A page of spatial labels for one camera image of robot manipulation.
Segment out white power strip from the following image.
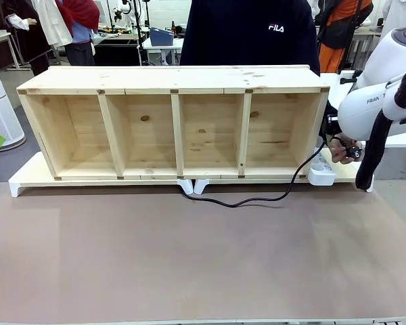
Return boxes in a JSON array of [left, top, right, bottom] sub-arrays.
[[307, 152, 337, 187]]

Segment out mannequin in black coat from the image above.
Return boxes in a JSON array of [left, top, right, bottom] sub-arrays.
[[3, 0, 51, 77]]

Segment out person's left hand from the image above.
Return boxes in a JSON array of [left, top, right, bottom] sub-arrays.
[[328, 132, 363, 166]]

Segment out mannequin with red scarf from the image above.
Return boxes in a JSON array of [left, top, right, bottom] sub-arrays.
[[55, 0, 101, 67]]

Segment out black tripod stand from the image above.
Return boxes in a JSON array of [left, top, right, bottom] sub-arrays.
[[131, 0, 150, 67]]

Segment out black power cable with plug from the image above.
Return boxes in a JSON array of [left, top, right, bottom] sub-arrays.
[[181, 135, 363, 209]]

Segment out white lab coat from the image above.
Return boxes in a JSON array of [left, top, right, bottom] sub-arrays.
[[37, 0, 74, 48]]

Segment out blue box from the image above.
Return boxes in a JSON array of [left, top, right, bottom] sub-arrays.
[[150, 26, 174, 47]]

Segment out white air purifier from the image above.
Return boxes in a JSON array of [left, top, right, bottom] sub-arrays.
[[0, 56, 26, 152]]

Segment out person's dark FILA sweater torso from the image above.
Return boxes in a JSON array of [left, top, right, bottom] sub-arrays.
[[179, 0, 321, 76]]

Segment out pine shelf with four compartments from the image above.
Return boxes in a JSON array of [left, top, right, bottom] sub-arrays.
[[16, 64, 331, 180]]

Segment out black cabinet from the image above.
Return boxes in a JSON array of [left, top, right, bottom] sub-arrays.
[[93, 32, 143, 67]]

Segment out wood riser stand white legs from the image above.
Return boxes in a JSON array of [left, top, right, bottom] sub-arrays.
[[8, 152, 194, 198]]

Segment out white desk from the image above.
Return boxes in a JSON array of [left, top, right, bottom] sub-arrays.
[[141, 37, 185, 66]]

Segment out black cable sleeve on arm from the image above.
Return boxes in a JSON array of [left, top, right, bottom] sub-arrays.
[[355, 60, 406, 190]]

